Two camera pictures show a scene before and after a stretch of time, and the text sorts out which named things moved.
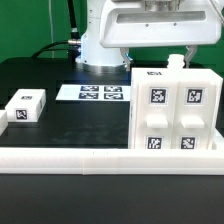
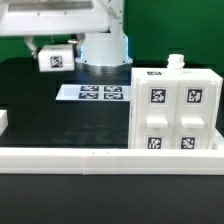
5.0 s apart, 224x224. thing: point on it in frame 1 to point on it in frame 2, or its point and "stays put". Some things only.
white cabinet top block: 26,105 to 56,58
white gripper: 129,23 to 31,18
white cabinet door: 193,115 stays put
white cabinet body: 175,108 stays put
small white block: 156,125 stays put
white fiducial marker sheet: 114,93 stays put
